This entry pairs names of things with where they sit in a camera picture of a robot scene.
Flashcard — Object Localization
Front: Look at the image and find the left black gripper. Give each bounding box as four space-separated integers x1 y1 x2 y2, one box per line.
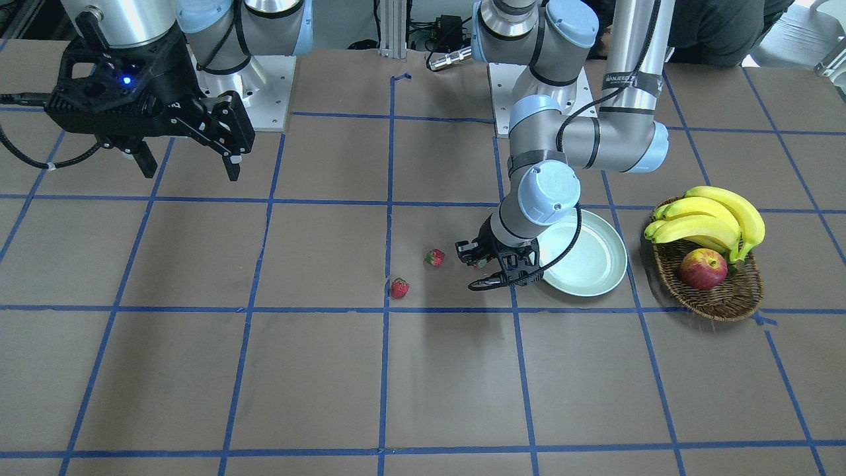
454 219 544 278

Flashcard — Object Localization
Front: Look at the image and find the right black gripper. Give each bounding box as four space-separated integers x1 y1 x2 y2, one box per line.
44 30 256 182

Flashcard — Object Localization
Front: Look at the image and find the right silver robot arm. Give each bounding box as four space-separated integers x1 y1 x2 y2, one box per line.
44 1 313 181

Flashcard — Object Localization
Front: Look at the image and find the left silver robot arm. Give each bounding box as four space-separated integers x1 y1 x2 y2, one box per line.
455 1 675 290

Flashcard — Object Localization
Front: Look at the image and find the light green plate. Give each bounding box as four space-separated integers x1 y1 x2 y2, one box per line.
537 209 627 296

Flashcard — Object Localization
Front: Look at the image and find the red apple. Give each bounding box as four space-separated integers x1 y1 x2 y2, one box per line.
679 248 728 290

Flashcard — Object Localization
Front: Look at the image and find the yellow banana bunch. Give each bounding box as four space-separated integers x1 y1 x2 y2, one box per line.
643 186 767 264

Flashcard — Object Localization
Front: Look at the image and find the wicker fruit basket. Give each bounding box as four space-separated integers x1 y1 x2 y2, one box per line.
650 196 765 322

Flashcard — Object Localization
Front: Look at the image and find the person in dark clothes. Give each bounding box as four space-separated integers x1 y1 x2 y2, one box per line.
595 0 794 68

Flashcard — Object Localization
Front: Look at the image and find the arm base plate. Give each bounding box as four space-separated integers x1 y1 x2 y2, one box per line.
487 63 593 138
197 56 298 132

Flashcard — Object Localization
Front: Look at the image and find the aluminium frame post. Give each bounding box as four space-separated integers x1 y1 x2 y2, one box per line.
377 0 410 62

